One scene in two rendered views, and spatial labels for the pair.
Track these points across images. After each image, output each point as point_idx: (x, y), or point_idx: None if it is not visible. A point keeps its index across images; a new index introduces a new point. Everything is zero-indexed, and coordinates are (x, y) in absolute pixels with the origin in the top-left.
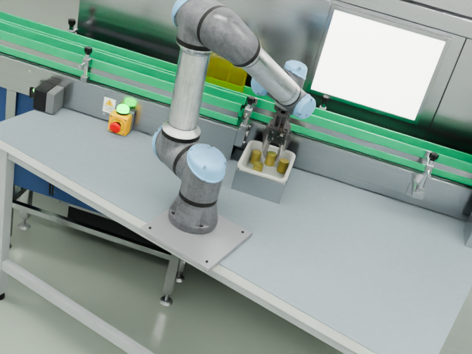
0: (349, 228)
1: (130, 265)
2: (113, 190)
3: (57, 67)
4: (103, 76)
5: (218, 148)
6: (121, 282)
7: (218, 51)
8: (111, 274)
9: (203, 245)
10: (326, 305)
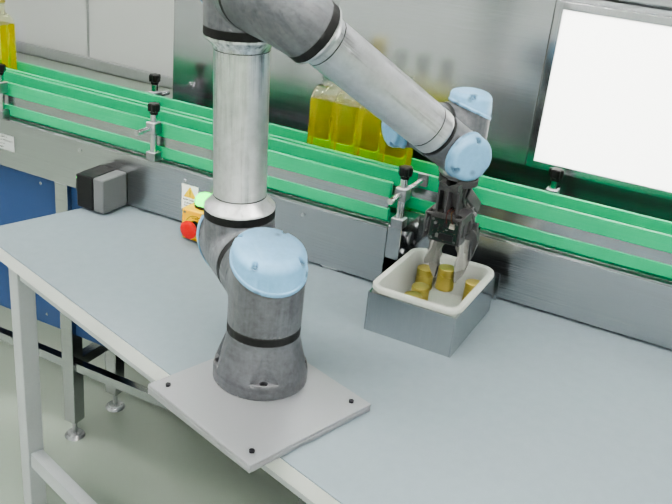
0: (586, 407)
1: (263, 475)
2: (141, 323)
3: (118, 141)
4: (180, 151)
5: (360, 263)
6: (238, 501)
7: (253, 29)
8: (226, 488)
9: (259, 421)
10: None
